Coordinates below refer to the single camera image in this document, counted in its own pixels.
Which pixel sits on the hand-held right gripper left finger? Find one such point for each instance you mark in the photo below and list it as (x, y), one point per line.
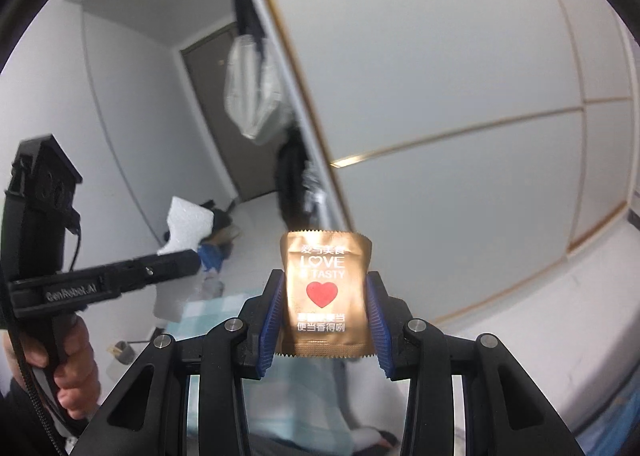
(272, 331)

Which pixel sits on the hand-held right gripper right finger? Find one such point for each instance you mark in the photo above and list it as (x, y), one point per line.
(380, 336)

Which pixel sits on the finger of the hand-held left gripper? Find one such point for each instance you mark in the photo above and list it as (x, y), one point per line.
(172, 263)

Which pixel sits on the brown heart sachet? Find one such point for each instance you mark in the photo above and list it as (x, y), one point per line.
(325, 261)

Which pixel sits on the white shoulder bag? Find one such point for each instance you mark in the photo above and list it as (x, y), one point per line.
(250, 95)

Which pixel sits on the person's left forearm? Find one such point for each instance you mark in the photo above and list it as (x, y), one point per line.
(15, 421)

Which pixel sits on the person's left hand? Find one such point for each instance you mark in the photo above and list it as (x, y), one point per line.
(80, 376)

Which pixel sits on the grey mailer bag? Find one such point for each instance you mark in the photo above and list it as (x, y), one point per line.
(175, 301)

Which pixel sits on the blue cardboard box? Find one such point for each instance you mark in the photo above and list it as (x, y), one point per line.
(215, 256)

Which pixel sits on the checked tablecloth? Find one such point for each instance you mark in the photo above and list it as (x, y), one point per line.
(210, 308)

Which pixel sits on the tape roll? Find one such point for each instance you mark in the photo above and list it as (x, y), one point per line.
(125, 353)

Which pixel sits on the grey door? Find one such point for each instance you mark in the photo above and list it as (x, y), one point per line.
(215, 125)

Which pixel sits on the black backpack hanging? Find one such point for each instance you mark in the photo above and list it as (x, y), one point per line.
(292, 175)

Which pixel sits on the white wardrobe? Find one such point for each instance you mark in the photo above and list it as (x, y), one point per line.
(450, 85)

